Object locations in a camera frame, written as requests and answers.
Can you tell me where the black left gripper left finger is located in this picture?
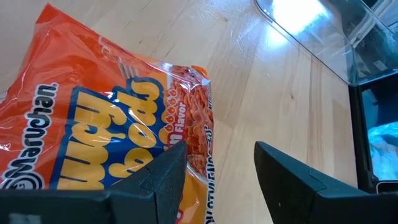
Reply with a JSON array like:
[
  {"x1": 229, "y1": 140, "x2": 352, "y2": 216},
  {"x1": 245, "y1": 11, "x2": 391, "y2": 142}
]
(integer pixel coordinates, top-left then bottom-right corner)
[{"x1": 105, "y1": 141, "x2": 188, "y2": 224}]

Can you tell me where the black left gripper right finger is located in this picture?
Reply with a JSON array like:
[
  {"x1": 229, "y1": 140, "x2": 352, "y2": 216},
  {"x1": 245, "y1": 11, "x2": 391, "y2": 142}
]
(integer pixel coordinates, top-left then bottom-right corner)
[{"x1": 254, "y1": 141, "x2": 369, "y2": 224}]

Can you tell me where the orange Maruchan noodle pack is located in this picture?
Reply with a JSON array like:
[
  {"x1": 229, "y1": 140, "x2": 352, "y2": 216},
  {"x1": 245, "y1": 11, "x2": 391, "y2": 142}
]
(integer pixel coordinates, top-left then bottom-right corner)
[{"x1": 0, "y1": 2, "x2": 216, "y2": 224}]

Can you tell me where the red snack packets pile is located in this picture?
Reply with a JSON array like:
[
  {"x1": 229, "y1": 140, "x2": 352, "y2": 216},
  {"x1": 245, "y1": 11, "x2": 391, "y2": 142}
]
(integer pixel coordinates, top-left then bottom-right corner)
[{"x1": 254, "y1": 0, "x2": 398, "y2": 86}]

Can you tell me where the black aluminium table frame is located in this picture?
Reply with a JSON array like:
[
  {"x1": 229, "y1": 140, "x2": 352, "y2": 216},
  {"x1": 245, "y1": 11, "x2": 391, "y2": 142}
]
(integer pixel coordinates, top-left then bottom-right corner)
[{"x1": 347, "y1": 70, "x2": 398, "y2": 195}]

